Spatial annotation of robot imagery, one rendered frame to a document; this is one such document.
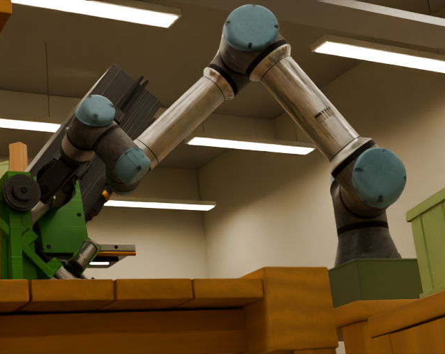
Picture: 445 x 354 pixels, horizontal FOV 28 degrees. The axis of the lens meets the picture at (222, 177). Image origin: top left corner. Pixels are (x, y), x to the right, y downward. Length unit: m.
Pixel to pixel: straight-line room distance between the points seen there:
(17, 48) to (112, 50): 0.95
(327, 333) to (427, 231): 0.27
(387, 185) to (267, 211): 9.63
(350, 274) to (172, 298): 0.51
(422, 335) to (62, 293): 0.56
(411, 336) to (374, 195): 0.47
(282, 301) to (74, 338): 0.37
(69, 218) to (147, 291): 0.71
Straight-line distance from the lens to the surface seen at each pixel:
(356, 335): 1.78
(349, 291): 1.86
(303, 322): 1.59
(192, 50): 9.32
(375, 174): 1.85
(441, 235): 1.48
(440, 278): 1.49
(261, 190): 11.61
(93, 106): 1.84
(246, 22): 1.93
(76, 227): 2.13
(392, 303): 1.82
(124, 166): 1.82
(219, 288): 1.52
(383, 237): 1.97
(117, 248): 2.28
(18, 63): 9.39
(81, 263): 2.04
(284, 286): 1.58
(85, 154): 1.92
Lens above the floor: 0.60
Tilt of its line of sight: 17 degrees up
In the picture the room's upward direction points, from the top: 6 degrees counter-clockwise
